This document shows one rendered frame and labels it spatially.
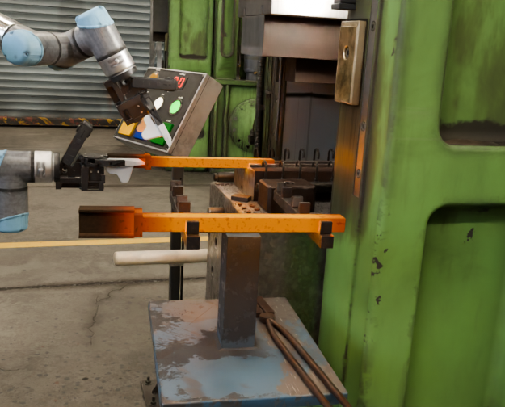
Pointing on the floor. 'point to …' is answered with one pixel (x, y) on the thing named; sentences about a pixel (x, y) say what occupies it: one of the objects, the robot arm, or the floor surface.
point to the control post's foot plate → (149, 389)
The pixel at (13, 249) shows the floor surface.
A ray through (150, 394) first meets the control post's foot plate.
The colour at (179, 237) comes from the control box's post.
